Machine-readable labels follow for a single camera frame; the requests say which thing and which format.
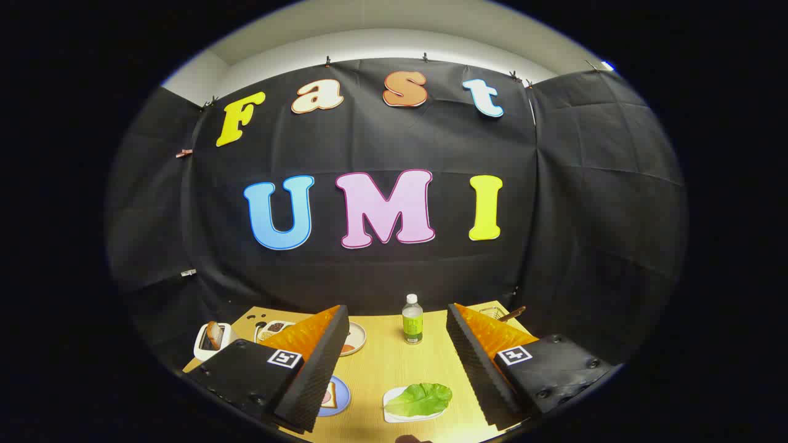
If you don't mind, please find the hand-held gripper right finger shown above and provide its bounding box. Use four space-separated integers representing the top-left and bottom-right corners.
446 302 621 431

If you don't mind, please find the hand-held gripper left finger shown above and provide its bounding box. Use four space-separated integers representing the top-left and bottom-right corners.
187 305 350 434

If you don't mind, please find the small white plate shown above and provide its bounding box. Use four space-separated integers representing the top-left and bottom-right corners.
382 386 447 424

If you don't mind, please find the white round plate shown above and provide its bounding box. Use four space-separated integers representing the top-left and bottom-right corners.
340 321 368 357

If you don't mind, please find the green label plastic bottle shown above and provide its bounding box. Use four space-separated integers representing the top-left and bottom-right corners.
402 294 424 345

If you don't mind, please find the blue round plate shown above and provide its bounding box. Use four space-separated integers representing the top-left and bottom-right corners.
317 375 352 418

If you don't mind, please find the white divided spice tray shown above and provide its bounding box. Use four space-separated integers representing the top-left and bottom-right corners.
254 320 296 343

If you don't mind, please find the black backdrop cloth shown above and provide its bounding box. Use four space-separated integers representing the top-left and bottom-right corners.
105 57 689 370

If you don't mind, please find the white toaster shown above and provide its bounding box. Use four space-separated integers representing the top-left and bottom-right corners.
193 321 232 361

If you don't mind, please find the green lettuce leaf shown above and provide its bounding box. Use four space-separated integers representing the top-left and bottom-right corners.
385 383 453 417

